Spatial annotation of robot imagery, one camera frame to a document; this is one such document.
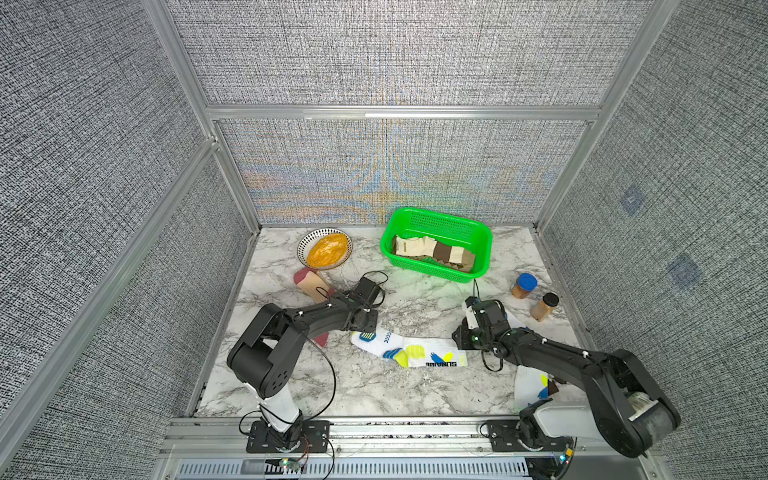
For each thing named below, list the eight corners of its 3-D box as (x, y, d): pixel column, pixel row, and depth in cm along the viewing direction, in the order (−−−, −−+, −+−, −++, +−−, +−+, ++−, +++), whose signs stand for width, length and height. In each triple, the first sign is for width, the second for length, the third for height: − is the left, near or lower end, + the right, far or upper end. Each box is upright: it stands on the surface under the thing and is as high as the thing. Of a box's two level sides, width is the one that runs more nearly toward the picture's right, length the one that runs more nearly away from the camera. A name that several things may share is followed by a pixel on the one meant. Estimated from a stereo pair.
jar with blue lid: (513, 298, 101) (519, 288, 96) (508, 283, 105) (514, 272, 100) (533, 298, 101) (540, 288, 96) (527, 283, 105) (534, 272, 100)
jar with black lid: (533, 321, 96) (546, 306, 88) (528, 308, 99) (541, 292, 91) (547, 321, 96) (562, 306, 88) (542, 308, 99) (556, 292, 91)
